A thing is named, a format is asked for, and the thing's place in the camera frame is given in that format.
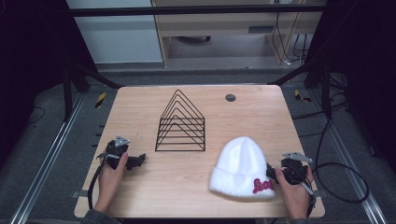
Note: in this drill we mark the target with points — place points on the grey round table grommet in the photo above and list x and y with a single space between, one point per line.
230 97

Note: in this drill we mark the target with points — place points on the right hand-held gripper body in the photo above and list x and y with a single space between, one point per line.
294 169

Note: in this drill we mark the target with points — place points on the black metal frame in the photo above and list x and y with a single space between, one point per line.
193 11

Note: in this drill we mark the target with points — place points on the aluminium floor rail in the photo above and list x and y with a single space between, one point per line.
351 168
46 165

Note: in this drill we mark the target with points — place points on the light wooden desk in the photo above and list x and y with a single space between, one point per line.
218 25

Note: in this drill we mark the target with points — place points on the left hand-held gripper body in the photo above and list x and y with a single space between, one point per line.
115 150

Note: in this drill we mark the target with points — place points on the white knit beanie hat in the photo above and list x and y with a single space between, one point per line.
241 169

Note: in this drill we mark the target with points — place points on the person's right hand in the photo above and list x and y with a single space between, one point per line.
294 199

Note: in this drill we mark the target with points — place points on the yellow black striped tape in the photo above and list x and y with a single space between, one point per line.
100 100
300 95

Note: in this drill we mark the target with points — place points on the white cabinet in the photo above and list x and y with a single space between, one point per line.
118 34

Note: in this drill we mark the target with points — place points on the person's left hand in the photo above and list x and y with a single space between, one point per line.
109 183

